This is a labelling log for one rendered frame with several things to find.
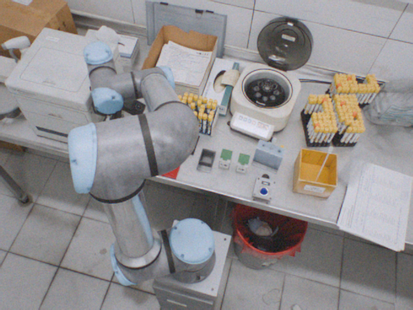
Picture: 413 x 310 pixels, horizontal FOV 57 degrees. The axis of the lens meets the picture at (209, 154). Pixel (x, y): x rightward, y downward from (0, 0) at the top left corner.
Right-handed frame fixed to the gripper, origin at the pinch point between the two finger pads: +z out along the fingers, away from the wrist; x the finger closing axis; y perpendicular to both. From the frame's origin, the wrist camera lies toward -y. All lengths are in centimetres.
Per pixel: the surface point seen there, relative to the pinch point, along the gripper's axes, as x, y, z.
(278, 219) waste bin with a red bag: -15, -68, 80
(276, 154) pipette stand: -7, -54, 5
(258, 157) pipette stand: -7.3, -48.1, 10.4
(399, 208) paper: -3, -101, 13
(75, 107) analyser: 4.5, 12.8, -11.0
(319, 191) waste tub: 0, -72, 11
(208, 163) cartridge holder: 0.0, -30.9, 11.6
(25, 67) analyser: -3.3, 32.7, -14.8
